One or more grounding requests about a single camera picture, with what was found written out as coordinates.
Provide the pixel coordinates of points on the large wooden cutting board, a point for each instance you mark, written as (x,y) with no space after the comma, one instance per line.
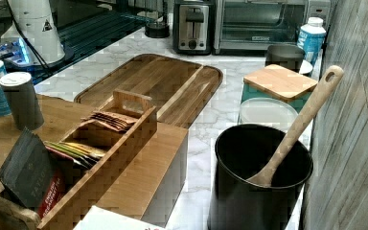
(179,89)

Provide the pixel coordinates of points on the brown tea bag packets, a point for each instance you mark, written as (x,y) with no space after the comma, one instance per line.
(114,121)

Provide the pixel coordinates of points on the clear jar with white lid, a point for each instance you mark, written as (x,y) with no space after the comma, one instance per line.
(269,112)

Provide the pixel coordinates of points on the teal canister with wooden lid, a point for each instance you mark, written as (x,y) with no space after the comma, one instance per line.
(277,82)

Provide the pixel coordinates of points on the black silver toaster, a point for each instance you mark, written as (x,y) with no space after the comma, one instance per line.
(192,24)

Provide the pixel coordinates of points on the silver toaster oven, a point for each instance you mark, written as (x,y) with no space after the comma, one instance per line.
(253,25)

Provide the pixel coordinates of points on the yellow green tea bag packets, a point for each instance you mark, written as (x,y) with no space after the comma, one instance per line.
(80,154)

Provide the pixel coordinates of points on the grey metal cup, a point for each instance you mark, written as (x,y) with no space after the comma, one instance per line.
(285,55)

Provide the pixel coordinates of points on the blue white plastic bottle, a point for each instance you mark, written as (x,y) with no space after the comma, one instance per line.
(311,38)

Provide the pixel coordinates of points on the wooden spoon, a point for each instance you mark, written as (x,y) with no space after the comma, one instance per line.
(323,90)

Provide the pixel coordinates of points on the black Taylors tea packet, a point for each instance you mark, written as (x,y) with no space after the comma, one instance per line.
(31,175)

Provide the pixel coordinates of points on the grey spice shaker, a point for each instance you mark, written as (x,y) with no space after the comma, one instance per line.
(20,93)

